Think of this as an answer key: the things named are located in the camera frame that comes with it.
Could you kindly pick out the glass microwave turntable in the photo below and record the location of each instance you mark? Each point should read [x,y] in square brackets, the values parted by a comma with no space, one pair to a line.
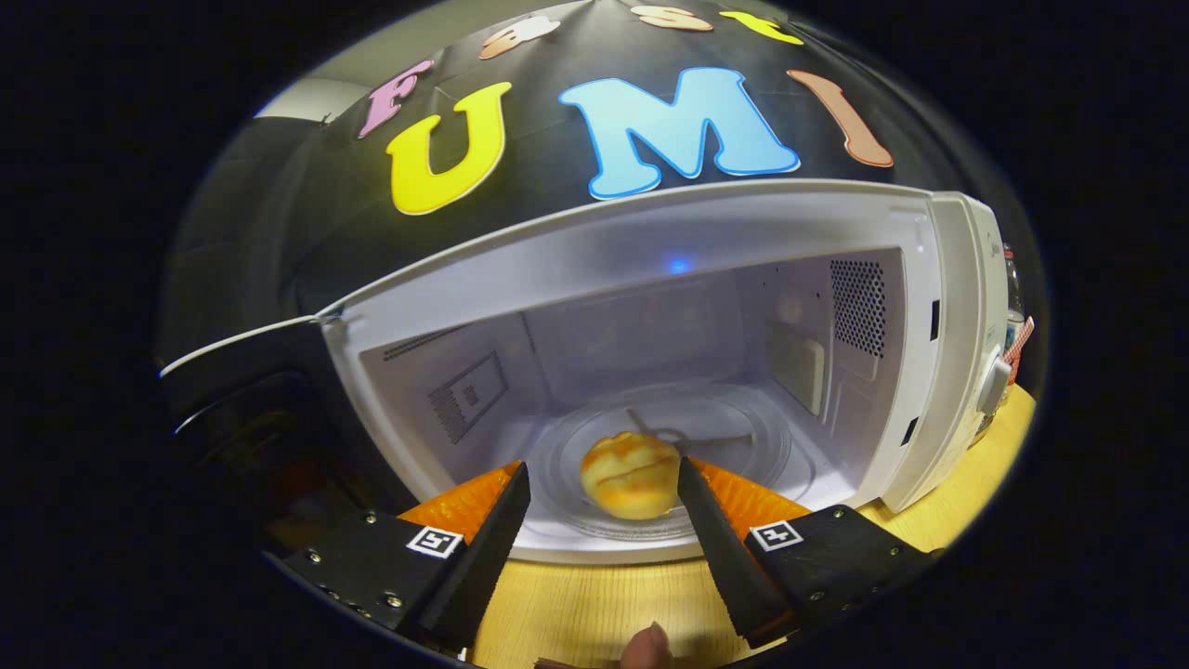
[743,441]

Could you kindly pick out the black backdrop cloth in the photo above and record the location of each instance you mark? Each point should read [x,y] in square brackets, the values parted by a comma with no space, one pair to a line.
[557,139]

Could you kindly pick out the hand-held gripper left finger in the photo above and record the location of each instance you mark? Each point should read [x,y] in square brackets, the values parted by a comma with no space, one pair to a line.
[483,557]

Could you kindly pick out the white microwave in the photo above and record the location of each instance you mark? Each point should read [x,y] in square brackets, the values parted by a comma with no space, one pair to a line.
[650,232]

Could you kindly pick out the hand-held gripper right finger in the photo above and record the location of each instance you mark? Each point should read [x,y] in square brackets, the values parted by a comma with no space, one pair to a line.
[729,557]

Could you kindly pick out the golden bread bun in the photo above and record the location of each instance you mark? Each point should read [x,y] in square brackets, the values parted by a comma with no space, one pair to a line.
[632,474]

